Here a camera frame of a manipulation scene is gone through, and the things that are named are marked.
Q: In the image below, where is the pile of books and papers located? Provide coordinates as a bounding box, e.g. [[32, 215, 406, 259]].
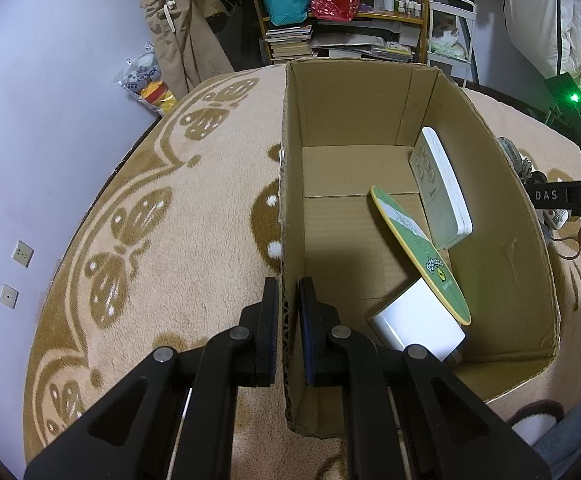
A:
[[310, 20, 421, 64]]

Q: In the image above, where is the yellow oval plate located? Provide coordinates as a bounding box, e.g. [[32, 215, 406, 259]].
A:
[[370, 186, 472, 326]]

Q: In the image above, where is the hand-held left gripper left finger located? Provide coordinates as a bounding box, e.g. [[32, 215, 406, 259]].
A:
[[23, 276, 281, 480]]

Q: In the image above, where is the bag of plush toys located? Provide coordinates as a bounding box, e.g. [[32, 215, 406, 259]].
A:
[[113, 42, 178, 116]]

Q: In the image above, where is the green tissue pack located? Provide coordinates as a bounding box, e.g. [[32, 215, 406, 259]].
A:
[[430, 40, 469, 59]]

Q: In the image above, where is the white brown plush toy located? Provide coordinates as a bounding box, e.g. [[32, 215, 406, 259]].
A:
[[433, 25, 461, 46]]

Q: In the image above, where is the white charger plug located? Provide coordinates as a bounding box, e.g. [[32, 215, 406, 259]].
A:
[[367, 280, 467, 365]]

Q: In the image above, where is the beige coat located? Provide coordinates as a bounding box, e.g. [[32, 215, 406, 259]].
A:
[[140, 0, 236, 98]]

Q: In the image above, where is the white patterned phone case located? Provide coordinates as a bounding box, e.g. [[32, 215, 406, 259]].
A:
[[540, 207, 571, 231]]

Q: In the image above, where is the printed cardboard box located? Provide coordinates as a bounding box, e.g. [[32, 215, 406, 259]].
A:
[[276, 57, 563, 438]]

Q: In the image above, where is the white power bank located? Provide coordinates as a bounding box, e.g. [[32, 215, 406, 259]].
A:
[[409, 126, 473, 251]]

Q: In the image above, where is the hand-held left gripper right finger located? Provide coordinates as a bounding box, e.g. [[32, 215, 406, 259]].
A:
[[297, 276, 554, 480]]

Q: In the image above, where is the wooden bookshelf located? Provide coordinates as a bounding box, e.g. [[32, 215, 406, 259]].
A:
[[244, 0, 430, 66]]

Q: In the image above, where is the white trolley cart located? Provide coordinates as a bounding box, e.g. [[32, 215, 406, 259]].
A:
[[427, 0, 477, 88]]

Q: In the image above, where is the stack of old brown books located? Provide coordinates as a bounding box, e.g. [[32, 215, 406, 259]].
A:
[[264, 24, 315, 64]]

